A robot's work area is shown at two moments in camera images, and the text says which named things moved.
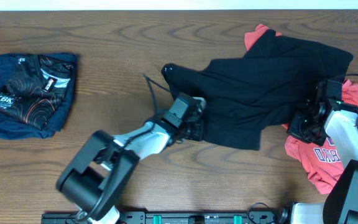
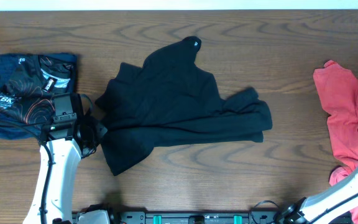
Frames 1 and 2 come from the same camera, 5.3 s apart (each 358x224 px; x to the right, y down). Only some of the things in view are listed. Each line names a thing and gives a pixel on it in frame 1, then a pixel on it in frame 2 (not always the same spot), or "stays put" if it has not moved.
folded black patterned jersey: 30,88 stays put
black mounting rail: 170,218 stays put
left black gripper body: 196,125 to 89,137
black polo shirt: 266,88 to 174,99
